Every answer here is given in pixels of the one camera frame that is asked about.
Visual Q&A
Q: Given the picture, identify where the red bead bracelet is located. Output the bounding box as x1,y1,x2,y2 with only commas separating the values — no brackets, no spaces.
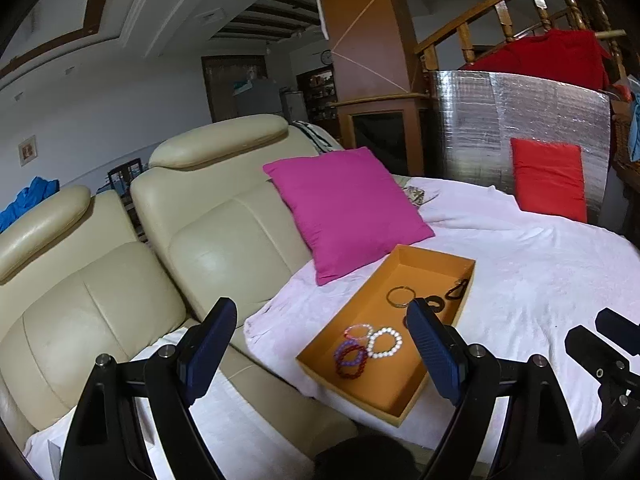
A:
334,352,368,380

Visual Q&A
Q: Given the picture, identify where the black oval bracelet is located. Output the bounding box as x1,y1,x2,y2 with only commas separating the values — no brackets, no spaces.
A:
444,278,471,302

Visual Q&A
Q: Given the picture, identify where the wicker basket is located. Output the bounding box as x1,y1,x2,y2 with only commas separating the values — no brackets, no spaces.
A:
611,112,640,181

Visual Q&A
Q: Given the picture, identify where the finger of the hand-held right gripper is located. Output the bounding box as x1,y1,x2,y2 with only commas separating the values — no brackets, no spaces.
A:
564,325,640,441
595,307,640,361

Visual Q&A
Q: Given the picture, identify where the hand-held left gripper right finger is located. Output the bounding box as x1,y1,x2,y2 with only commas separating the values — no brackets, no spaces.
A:
406,297,586,480

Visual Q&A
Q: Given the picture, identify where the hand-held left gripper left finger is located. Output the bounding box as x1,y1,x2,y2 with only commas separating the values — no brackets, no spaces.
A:
59,297,238,480

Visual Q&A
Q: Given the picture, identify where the beige leather sofa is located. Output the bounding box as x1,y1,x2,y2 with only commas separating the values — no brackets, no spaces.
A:
0,114,361,461

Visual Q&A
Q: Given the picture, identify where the red cloth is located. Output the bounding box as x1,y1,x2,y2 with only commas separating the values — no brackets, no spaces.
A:
460,29,611,92

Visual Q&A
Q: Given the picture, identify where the framed wall picture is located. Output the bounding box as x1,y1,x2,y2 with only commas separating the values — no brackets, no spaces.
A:
18,135,38,167

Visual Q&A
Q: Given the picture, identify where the red cushion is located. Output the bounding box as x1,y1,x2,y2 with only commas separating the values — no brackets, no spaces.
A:
510,137,588,223

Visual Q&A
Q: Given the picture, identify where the pale pink blanket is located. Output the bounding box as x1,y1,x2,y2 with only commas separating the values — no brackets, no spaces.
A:
244,175,640,466

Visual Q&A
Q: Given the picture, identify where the white refrigerator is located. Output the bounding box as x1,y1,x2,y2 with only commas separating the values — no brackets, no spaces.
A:
280,90,306,120

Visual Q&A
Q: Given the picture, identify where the grey refrigerator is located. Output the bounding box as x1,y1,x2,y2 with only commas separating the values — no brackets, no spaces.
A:
235,79,282,120

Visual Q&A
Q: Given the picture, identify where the wooden railing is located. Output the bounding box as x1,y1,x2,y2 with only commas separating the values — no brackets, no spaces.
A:
412,0,628,73

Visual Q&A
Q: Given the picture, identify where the purple bead bracelet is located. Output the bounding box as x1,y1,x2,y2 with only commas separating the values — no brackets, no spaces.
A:
336,338,368,368

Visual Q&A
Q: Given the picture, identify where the orange cardboard box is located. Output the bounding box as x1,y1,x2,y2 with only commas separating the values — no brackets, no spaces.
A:
295,244,477,428

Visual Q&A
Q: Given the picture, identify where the brown door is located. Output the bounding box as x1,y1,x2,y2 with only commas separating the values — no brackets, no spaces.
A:
201,55,268,123

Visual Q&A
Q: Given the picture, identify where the light blue cloth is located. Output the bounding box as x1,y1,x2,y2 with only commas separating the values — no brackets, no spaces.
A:
627,77,640,163

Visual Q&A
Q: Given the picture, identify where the wooden cabinet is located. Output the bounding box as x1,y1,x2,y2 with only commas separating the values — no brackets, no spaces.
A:
330,92,433,178

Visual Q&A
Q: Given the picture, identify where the pink white bead bracelet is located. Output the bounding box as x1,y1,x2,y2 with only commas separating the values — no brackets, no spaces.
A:
344,324,375,346

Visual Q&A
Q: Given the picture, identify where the patterned cloth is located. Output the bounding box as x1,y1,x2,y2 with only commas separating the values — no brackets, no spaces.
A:
402,185,441,207

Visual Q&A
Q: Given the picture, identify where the silver foil board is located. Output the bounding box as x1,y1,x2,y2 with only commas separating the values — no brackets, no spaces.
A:
430,70,612,223

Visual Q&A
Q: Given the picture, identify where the white sheet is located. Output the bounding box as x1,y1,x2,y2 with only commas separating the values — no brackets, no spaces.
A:
22,330,326,480

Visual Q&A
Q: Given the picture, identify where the white pearl bracelet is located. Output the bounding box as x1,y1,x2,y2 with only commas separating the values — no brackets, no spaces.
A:
366,327,403,359

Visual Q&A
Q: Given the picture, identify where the dark wooden chair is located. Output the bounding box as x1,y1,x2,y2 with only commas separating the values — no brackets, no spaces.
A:
107,157,151,243

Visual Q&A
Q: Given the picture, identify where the thin bangle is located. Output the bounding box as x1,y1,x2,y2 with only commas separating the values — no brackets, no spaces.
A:
386,286,417,308

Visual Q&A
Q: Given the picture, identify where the striped white cloth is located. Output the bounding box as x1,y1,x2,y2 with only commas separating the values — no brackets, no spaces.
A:
292,120,346,153

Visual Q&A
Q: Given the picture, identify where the magenta pillow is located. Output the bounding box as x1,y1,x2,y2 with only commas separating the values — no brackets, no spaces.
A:
262,147,436,287

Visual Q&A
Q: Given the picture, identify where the dark display shelf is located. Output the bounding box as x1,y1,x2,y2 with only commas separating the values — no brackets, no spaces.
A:
296,67,337,123

